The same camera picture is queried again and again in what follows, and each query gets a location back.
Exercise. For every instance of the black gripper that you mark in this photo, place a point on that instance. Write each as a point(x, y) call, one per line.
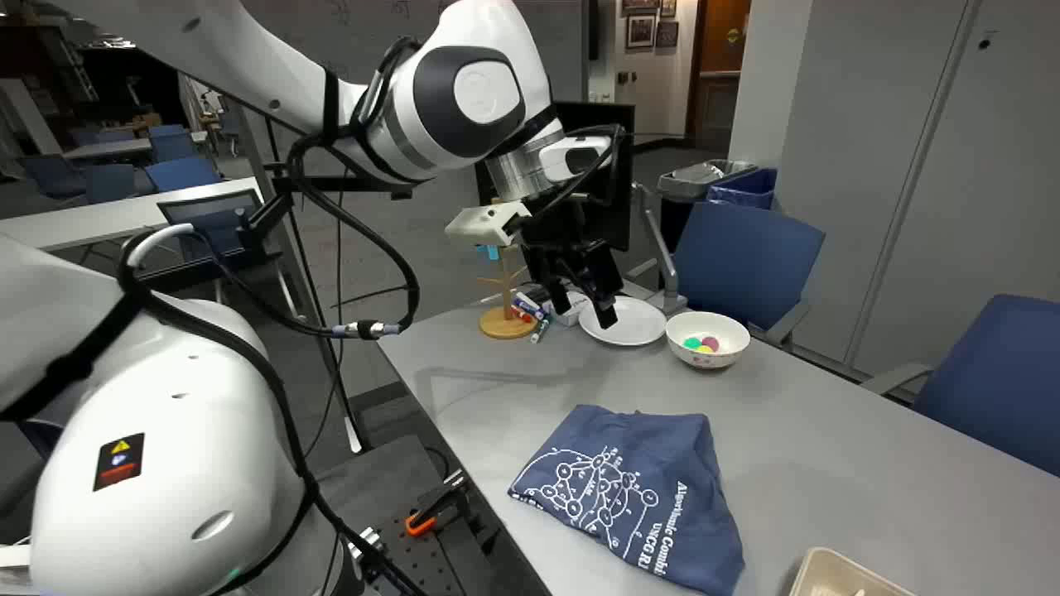
point(564, 238)

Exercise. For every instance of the blue printed T-shirt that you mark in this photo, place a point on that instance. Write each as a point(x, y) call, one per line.
point(632, 485)

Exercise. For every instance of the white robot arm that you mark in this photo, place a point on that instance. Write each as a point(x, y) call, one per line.
point(153, 442)

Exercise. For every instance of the small white box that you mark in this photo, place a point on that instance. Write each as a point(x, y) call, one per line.
point(577, 310)

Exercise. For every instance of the white plate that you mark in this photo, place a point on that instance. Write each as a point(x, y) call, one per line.
point(635, 330)

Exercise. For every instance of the light blue hanging clip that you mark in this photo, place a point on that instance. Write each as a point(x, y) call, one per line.
point(487, 254)

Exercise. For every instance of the green ball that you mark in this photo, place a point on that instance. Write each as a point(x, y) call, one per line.
point(693, 346)

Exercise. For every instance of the pink ball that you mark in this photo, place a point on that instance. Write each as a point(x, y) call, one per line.
point(709, 346)

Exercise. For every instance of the grey trash bin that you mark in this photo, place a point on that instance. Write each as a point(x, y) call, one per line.
point(685, 193)

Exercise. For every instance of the white bowl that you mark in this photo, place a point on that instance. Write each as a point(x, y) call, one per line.
point(731, 357)

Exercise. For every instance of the blue office chair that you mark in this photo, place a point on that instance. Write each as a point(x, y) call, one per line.
point(747, 261)
point(1005, 374)

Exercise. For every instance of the black computer monitor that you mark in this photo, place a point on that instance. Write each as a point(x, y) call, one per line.
point(598, 114)

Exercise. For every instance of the blue recycling bin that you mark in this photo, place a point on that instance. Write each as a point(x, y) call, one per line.
point(751, 188)

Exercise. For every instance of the orange black clamp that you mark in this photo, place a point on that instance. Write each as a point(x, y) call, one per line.
point(420, 526)

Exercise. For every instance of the brown wooden door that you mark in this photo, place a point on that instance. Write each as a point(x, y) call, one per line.
point(723, 43)

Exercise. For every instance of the beige plastic tray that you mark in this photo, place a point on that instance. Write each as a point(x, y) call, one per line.
point(838, 574)

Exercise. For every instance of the grey storage cabinet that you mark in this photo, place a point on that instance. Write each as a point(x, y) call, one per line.
point(938, 167)

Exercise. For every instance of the blue background chair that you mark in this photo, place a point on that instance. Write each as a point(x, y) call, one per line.
point(184, 174)
point(169, 139)

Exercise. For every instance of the black camera stand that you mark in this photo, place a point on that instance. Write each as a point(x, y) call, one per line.
point(352, 188)

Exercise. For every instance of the framed wall picture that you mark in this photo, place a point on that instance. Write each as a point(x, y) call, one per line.
point(639, 31)
point(667, 33)

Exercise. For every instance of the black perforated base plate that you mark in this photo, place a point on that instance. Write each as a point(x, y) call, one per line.
point(375, 485)

